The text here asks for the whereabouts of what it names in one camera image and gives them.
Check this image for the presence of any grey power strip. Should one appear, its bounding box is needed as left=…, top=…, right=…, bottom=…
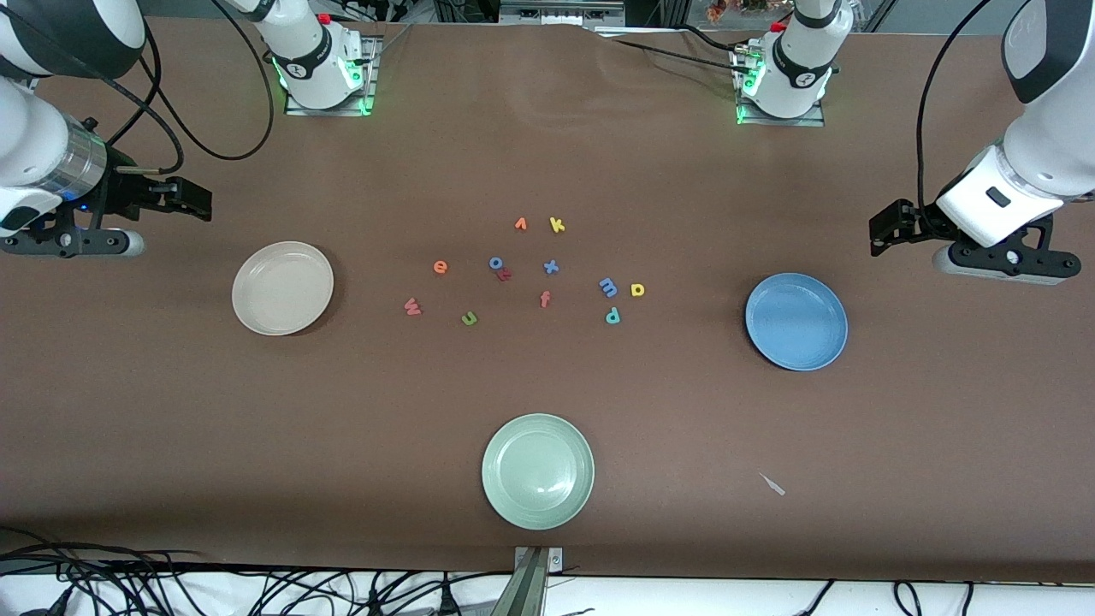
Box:
left=499, top=0, right=625, bottom=25

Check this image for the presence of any blue plate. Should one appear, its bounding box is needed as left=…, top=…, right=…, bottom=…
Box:
left=744, top=272, right=849, bottom=372

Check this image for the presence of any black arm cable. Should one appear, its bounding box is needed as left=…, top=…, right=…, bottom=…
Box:
left=86, top=0, right=276, bottom=176
left=915, top=0, right=997, bottom=232

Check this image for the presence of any black base cable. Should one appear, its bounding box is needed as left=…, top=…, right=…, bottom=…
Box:
left=612, top=24, right=754, bottom=74

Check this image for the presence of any metal mount post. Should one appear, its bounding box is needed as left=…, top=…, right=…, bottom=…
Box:
left=492, top=546, right=564, bottom=616

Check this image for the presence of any brown table cover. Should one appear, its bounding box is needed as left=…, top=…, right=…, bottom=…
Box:
left=0, top=17, right=1095, bottom=583

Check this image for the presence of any beige plate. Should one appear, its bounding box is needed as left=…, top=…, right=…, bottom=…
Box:
left=231, top=240, right=335, bottom=336

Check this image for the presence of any green plate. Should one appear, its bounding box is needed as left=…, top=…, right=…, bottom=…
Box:
left=481, top=413, right=595, bottom=531

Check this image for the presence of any black cable bundle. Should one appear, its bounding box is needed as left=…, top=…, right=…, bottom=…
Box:
left=0, top=526, right=514, bottom=616

